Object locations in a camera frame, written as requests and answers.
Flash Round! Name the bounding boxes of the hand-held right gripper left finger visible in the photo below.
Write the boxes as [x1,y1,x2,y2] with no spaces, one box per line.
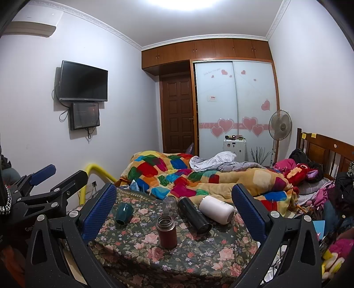
[25,183,120,288]

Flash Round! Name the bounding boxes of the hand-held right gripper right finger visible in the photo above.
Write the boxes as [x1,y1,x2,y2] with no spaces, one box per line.
[232,183,323,288]

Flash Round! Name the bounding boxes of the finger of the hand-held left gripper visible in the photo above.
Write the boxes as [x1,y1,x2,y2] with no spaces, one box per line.
[16,170,89,214]
[11,164,57,195]

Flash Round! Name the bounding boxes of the teal ceramic cup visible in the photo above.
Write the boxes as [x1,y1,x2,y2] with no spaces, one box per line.
[115,203,135,226]

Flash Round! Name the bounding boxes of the white thermos cup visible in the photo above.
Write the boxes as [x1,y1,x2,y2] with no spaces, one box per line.
[198,195,236,225]

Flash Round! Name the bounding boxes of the black thermos cup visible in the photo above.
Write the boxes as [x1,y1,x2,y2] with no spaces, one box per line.
[177,196,213,235]

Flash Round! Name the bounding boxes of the brown thermos cup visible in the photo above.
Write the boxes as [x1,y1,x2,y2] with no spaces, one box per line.
[155,215,178,249]

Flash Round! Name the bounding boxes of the clear glass cup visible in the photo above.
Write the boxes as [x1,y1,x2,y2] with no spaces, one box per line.
[163,196,178,219]

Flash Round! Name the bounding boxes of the yellow padded bar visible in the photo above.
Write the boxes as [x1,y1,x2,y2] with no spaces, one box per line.
[78,163,118,207]

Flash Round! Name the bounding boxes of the dried grass decoration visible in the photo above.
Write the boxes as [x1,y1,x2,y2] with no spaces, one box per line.
[250,147,273,167]

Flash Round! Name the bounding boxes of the grey striped cloth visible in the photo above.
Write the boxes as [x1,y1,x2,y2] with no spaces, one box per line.
[189,152,277,173]

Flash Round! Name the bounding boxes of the pink clothing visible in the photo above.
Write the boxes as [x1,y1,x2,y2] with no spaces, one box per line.
[273,159,297,174]

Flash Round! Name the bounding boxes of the red plush toy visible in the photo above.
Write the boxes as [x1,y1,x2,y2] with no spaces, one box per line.
[282,163,323,185]

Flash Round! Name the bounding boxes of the white floor appliance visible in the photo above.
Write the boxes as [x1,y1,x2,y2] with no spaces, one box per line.
[223,138,247,162]

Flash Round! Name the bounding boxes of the floral tablecloth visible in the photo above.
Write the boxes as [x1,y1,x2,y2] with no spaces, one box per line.
[61,187,260,288]

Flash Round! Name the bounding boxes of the blue book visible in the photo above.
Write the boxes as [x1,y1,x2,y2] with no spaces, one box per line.
[312,220,329,245]

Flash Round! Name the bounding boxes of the black bag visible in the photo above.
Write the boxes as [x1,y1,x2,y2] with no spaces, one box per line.
[289,149,309,164]

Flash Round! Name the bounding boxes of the colourful patchwork quilt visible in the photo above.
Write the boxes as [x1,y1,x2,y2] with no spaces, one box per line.
[115,151,301,220]

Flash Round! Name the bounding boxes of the standing electric fan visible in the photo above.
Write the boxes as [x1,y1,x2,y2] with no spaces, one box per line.
[268,110,293,167]

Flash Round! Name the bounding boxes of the black jacket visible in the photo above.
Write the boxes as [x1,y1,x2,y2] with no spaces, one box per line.
[327,171,354,223]

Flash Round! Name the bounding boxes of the yellow plush slippers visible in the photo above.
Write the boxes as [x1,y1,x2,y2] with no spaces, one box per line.
[321,249,347,281]

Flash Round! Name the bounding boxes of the wooden bed headboard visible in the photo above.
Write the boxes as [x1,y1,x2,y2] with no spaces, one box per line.
[296,128,354,181]

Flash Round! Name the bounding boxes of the heart-print sliding door wardrobe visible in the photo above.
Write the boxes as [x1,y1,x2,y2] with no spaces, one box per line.
[192,58,281,167]

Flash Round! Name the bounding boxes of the brown wooden door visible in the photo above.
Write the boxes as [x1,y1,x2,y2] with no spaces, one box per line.
[160,75,194,154]

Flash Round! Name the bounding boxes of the white air conditioner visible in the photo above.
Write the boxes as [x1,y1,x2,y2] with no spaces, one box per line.
[5,20,57,38]

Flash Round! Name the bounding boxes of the wooden overhead cabinet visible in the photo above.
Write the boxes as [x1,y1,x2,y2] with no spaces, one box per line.
[141,38,273,76]

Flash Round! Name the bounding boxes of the small black wall monitor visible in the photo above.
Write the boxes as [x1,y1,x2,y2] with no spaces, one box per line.
[70,102,100,131]

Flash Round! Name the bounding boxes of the black wall television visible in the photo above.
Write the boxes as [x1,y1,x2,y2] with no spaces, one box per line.
[56,60,109,103]

